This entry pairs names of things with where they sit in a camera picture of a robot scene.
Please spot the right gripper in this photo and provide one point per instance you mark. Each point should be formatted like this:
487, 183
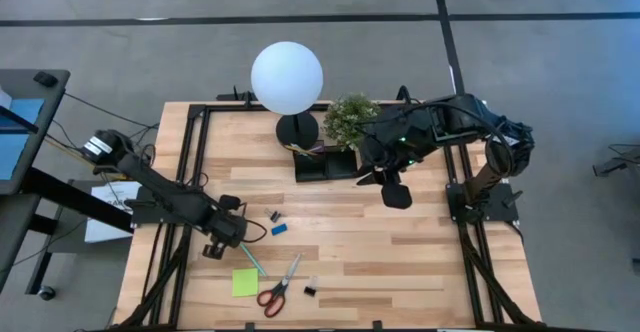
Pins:
395, 142

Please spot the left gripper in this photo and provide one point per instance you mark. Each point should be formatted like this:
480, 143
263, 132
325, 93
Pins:
227, 227

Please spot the teal pencil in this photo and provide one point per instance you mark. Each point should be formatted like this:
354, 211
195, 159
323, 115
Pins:
255, 262

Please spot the green sticky note pad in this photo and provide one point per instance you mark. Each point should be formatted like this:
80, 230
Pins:
245, 282

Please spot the black mesh desk organizer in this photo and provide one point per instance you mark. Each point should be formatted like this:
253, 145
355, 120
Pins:
330, 169

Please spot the blue eraser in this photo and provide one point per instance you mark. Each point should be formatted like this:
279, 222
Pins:
279, 229

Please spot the large black binder clip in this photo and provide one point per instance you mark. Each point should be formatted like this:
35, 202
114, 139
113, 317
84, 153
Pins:
310, 288

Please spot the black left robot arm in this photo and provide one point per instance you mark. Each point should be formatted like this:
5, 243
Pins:
150, 182

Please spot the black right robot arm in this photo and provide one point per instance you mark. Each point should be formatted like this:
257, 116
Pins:
460, 117

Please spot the small potted green plant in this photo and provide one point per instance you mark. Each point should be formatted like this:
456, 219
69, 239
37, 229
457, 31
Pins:
347, 119

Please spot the black table clamp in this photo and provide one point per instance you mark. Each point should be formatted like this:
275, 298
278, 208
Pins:
404, 96
237, 97

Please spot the white paper sheet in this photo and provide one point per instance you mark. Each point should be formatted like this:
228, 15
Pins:
107, 227

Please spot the white globe lamp black base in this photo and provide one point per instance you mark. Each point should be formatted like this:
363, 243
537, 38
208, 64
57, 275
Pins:
286, 77

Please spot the black caster wheel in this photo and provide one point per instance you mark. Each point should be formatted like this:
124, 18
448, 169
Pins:
47, 293

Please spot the grey side desk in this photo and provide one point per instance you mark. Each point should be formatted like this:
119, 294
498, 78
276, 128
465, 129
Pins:
55, 122

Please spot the laptop with blue screen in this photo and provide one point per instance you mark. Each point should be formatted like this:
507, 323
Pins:
15, 147

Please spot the black computer mouse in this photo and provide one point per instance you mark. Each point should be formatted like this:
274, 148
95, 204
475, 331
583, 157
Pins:
45, 78

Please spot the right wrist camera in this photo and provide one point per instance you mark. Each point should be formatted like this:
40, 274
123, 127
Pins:
397, 197

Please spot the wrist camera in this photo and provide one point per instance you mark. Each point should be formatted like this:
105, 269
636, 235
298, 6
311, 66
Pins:
230, 202
397, 197

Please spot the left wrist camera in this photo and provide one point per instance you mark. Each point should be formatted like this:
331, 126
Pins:
230, 202

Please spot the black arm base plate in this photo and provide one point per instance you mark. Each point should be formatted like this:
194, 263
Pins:
150, 217
505, 207

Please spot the small black edge bracket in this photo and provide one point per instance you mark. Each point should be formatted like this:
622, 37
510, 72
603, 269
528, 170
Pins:
377, 326
249, 326

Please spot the black aluminium table frame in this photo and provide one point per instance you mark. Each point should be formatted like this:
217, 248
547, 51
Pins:
225, 108

